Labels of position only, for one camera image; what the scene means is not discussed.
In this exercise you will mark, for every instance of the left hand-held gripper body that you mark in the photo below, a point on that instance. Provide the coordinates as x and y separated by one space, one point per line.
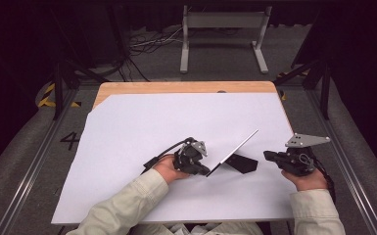
189 156

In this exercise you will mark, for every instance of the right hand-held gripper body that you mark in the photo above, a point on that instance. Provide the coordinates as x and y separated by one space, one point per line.
298 163

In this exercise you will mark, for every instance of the black card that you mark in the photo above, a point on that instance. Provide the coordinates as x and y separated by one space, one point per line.
243 164

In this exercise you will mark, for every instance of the black and white square board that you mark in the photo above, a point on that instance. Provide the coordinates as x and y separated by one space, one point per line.
235 150

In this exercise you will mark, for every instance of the person's right hand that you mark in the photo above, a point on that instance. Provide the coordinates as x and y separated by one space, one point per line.
308 182

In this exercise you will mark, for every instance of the person's left hand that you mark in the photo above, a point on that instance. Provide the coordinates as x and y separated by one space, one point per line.
166 169

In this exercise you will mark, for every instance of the large white paper sheet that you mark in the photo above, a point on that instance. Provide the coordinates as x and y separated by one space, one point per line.
143 124

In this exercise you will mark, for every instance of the yellow and black floor tape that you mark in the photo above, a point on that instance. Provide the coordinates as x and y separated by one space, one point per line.
284 96
47 98

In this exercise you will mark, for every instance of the person's torso in pale jacket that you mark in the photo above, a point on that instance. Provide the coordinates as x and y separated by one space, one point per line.
196 229

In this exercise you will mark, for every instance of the wooden table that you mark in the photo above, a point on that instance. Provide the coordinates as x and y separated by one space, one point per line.
176 87

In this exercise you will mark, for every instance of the black metal stand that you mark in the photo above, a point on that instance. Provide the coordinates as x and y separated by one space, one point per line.
324 88
58 88

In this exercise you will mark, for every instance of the grey metal stand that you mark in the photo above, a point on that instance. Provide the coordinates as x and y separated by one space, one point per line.
223 20

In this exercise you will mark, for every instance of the aluminium floor rail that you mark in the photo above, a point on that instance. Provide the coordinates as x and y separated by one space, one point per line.
352 176
29 173

